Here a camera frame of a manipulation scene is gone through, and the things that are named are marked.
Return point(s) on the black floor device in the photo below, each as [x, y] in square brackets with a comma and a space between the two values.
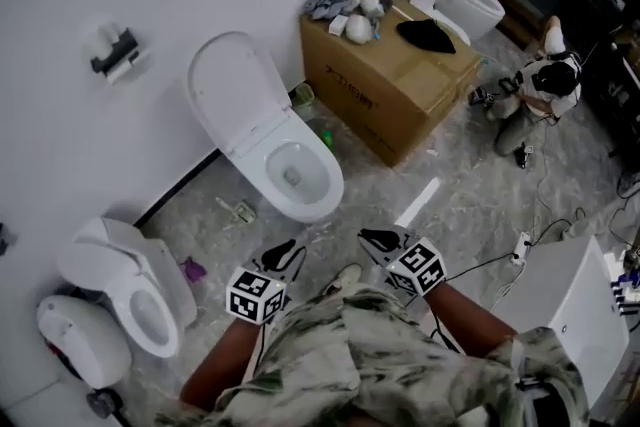
[522, 155]
[482, 97]

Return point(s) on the white egg-shaped toilet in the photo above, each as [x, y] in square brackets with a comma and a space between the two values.
[80, 340]

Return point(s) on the black cloth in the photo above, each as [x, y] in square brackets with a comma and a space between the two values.
[425, 35]

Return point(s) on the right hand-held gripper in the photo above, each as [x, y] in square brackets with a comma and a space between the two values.
[417, 267]

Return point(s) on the white toilet lid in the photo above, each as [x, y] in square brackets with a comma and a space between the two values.
[235, 90]

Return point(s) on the large cardboard box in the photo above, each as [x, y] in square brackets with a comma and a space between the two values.
[390, 90]

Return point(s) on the black wall holder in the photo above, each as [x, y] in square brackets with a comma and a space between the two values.
[4, 240]

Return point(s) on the person's left forearm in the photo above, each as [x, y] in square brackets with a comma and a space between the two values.
[220, 365]

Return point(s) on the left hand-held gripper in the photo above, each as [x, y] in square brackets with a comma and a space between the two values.
[250, 295]

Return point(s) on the white bathtub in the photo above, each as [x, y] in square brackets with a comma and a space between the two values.
[570, 315]

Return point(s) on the person's patterned shirt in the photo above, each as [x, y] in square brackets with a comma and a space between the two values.
[375, 355]

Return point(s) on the green waste bin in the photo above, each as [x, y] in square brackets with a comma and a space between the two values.
[303, 95]

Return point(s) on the green bottle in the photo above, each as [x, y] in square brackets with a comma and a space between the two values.
[327, 138]

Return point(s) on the white power strip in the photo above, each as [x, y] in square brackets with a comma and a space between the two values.
[522, 247]

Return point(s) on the purple plastic toy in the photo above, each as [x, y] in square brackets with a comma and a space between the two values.
[192, 269]

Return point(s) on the white plush toy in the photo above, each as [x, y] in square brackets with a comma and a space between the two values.
[361, 29]

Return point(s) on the person's right forearm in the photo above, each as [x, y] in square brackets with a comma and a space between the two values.
[470, 320]

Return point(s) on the person's left white shoe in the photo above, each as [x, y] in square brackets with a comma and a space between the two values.
[345, 277]

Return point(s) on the black toilet paper holder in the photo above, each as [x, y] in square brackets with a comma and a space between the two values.
[112, 52]

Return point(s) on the black and white harness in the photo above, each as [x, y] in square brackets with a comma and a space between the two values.
[532, 395]

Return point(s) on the small white box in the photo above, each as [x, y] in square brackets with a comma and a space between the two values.
[338, 25]

